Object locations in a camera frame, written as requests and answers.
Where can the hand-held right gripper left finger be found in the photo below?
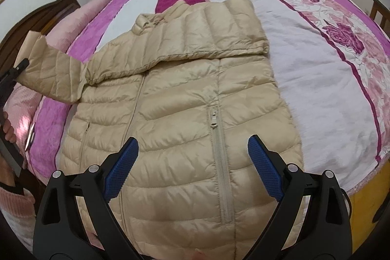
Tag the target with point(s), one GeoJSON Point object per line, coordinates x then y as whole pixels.
{"type": "Point", "coordinates": [122, 168]}

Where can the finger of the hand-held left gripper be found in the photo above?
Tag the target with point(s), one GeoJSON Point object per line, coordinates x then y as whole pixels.
{"type": "Point", "coordinates": [13, 71]}

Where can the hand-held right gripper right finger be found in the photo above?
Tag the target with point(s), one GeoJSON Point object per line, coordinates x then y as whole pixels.
{"type": "Point", "coordinates": [265, 168]}

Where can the beige puffer jacket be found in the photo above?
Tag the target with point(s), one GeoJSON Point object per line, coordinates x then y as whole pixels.
{"type": "Point", "coordinates": [170, 113]}

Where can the person's left hand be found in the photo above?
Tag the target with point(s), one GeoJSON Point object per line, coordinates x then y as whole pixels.
{"type": "Point", "coordinates": [8, 129]}

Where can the dark wooden headboard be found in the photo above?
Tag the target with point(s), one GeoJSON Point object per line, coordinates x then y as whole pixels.
{"type": "Point", "coordinates": [33, 22]}

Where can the purple white floral bedsheet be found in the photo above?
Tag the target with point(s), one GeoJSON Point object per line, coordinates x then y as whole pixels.
{"type": "Point", "coordinates": [310, 71]}

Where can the wooden chair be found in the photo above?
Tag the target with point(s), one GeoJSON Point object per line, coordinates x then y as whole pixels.
{"type": "Point", "coordinates": [381, 10]}

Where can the yellow wooden bed frame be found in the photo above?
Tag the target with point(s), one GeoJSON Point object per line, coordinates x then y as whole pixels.
{"type": "Point", "coordinates": [368, 205]}

